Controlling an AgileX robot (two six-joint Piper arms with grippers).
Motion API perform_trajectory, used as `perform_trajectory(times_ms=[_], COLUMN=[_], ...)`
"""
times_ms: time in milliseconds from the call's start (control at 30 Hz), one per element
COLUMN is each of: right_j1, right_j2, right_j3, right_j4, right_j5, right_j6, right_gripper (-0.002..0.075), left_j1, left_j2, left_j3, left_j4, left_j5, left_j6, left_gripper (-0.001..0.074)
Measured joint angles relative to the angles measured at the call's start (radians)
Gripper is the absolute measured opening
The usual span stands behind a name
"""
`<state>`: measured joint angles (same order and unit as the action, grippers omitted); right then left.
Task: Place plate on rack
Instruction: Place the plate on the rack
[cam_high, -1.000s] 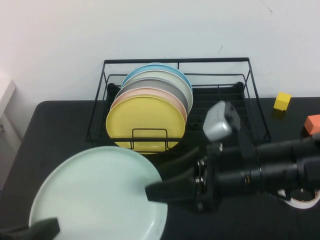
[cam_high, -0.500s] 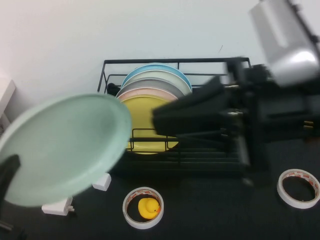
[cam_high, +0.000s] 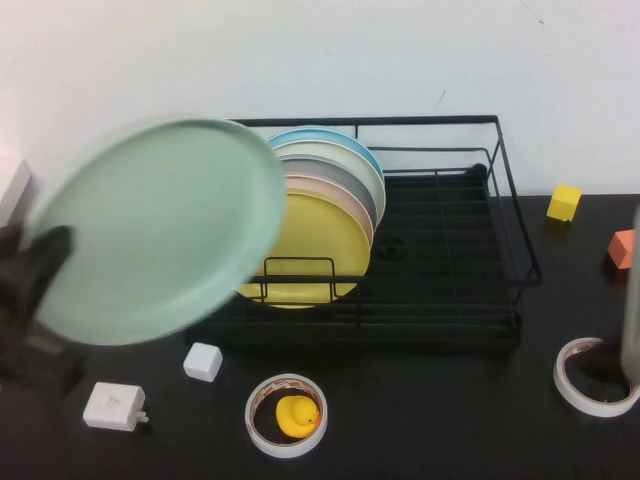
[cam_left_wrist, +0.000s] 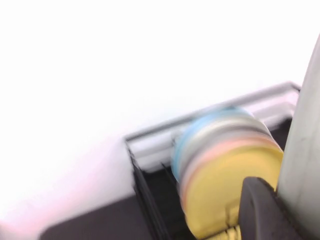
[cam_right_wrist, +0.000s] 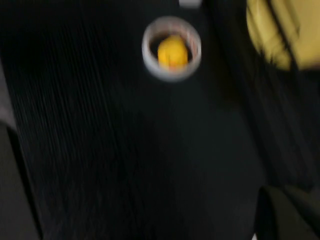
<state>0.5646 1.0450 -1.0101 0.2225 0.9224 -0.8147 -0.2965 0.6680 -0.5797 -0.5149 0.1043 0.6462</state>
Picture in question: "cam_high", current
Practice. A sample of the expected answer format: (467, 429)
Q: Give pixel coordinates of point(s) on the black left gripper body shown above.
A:
(25, 350)

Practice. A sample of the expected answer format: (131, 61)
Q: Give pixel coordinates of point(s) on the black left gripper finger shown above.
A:
(52, 255)

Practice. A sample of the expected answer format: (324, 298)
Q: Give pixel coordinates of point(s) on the mint green plate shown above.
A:
(160, 230)

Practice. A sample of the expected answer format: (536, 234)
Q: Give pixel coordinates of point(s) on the yellow plate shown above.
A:
(320, 240)

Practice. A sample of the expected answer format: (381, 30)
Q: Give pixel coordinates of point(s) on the grey plate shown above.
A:
(330, 169)

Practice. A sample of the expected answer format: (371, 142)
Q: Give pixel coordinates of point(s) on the blue plate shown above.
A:
(320, 134)

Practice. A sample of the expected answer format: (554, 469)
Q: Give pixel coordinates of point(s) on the pink plate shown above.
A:
(340, 195)

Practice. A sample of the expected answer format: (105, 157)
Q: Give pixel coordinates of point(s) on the cream white plate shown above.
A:
(330, 151)

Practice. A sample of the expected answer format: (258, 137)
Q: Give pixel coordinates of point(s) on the white cabinet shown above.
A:
(15, 195)

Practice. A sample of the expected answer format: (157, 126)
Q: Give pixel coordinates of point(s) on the white power adapter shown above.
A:
(112, 404)

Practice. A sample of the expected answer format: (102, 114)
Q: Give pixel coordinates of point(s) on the small white cube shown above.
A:
(202, 361)

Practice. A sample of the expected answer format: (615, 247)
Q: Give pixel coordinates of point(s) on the white double-sided tape roll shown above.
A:
(287, 382)
(567, 387)

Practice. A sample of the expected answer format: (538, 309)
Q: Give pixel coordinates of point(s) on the yellow rubber duck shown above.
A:
(296, 416)

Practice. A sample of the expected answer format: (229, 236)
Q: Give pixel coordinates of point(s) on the yellow cube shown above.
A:
(563, 202)

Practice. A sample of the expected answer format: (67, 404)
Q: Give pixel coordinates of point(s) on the orange cube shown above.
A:
(622, 250)

